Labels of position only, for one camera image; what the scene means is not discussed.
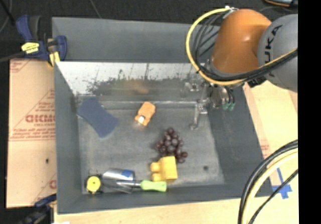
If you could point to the yellow toy brick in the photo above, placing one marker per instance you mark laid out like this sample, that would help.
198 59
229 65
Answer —
166 169

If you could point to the blue sponge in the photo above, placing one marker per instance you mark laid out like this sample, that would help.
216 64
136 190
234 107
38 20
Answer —
98 117

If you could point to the silver and blue can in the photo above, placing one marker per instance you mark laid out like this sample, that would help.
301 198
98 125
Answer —
118 175

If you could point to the purple toy grape bunch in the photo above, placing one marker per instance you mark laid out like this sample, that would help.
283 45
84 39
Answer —
171 145

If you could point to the yellow and black tape measure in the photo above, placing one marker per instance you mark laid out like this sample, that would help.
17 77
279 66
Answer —
93 184

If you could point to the grey metal bin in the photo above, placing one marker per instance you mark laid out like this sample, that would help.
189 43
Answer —
140 162

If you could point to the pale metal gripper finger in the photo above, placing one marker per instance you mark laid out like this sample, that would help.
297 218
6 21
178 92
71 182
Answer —
198 115
192 87

